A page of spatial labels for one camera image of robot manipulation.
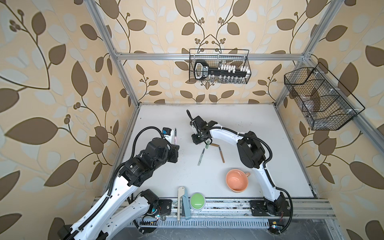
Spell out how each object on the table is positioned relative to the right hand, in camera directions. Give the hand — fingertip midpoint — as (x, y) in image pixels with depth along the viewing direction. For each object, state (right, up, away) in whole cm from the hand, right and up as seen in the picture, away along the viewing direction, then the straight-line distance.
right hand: (196, 140), depth 98 cm
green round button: (+1, -28, -22) cm, 36 cm away
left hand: (-8, +1, -28) cm, 30 cm away
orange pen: (+16, -8, -5) cm, 18 cm away
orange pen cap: (+12, -3, 0) cm, 13 cm away
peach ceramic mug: (+23, -20, -16) cm, 34 cm away
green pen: (+3, -10, -6) cm, 12 cm away
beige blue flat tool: (-7, -24, -22) cm, 34 cm away
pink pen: (-9, +6, -29) cm, 31 cm away
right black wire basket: (+65, +22, -25) cm, 73 cm away
